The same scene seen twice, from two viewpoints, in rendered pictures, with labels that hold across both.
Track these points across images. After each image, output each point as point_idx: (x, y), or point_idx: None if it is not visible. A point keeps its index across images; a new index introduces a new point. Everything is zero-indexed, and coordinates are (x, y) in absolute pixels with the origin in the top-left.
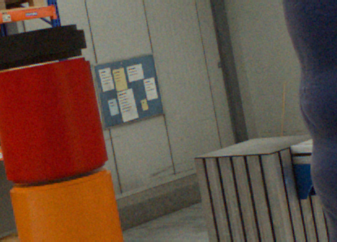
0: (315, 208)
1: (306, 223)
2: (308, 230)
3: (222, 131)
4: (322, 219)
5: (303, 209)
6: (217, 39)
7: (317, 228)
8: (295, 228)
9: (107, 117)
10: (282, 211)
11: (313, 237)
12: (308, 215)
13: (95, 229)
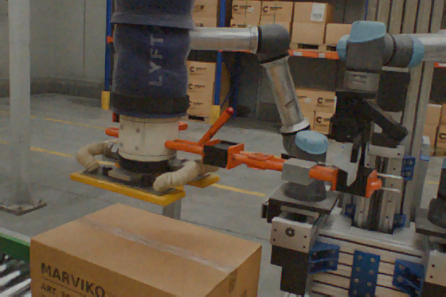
0: None
1: None
2: None
3: None
4: None
5: None
6: None
7: None
8: None
9: None
10: None
11: None
12: None
13: None
